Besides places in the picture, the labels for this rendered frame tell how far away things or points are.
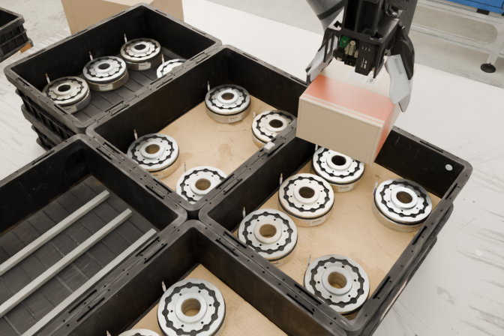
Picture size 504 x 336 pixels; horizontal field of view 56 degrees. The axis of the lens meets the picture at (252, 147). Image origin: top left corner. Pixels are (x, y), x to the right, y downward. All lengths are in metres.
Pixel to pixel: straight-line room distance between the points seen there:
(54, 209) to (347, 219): 0.55
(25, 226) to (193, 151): 0.35
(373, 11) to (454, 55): 2.39
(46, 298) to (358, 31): 0.62
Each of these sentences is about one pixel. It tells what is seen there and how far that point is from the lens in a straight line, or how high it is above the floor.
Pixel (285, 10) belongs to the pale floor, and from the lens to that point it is 3.19.
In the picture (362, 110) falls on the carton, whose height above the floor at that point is 1.12.
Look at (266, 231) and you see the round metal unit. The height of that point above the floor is 0.84.
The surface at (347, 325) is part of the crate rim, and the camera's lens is 0.68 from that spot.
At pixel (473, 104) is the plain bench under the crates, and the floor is 0.70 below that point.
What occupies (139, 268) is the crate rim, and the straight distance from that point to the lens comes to 0.72.
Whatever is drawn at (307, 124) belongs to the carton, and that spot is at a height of 1.08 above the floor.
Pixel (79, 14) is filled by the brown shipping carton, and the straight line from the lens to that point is 1.61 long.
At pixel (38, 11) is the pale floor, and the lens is 3.44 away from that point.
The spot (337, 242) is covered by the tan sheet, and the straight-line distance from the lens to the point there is 0.86.
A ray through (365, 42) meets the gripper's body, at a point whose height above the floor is 1.23.
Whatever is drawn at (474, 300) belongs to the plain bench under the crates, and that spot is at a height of 0.70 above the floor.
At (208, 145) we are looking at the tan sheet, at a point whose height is 0.83.
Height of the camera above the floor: 1.54
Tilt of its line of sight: 45 degrees down
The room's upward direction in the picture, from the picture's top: straight up
